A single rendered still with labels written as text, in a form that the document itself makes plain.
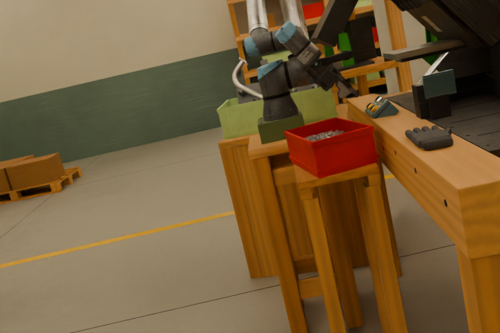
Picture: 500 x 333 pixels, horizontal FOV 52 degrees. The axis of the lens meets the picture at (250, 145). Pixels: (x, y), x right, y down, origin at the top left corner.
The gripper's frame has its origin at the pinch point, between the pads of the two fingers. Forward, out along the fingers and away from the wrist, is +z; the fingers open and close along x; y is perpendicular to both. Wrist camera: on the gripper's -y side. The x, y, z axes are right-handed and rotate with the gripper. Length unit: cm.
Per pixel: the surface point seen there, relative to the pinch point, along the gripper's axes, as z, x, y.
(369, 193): 20.1, 27.8, 20.7
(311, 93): 0, -83, 13
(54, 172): -116, -441, 314
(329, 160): 3.6, 27.3, 22.0
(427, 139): 10, 56, -2
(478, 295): 29, 89, 16
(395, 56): -5.5, 29.9, -14.0
